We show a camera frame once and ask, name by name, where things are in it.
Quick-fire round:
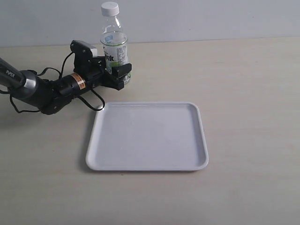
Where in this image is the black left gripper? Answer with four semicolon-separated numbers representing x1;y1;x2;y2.
74;53;132;90

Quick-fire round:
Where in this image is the clear Gatorade plastic bottle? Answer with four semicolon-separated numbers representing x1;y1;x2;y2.
100;15;129;73

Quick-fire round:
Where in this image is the white bottle cap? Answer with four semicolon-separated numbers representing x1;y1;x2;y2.
101;1;120;17

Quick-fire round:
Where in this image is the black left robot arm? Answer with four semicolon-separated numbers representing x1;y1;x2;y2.
0;49;132;115

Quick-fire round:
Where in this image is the white plastic tray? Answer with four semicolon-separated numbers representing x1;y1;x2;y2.
85;102;209;172

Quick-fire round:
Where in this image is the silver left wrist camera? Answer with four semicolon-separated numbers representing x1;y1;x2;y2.
70;40;98;58

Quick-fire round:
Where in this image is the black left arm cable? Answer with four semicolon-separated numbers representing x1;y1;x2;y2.
0;52;105;114

